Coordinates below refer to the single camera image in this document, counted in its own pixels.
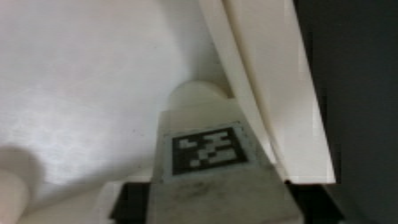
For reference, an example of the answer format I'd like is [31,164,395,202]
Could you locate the white U-shaped fence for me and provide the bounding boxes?
[198,0,335,184]

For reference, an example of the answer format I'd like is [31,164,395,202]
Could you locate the white table leg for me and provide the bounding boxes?
[147,81,303,224]

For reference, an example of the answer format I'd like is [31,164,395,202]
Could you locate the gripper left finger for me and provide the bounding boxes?
[109,182,150,224]

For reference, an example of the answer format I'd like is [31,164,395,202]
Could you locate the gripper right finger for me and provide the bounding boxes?
[284,181,344,224]

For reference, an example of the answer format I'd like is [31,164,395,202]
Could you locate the white square tabletop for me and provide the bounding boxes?
[0,0,280,224]

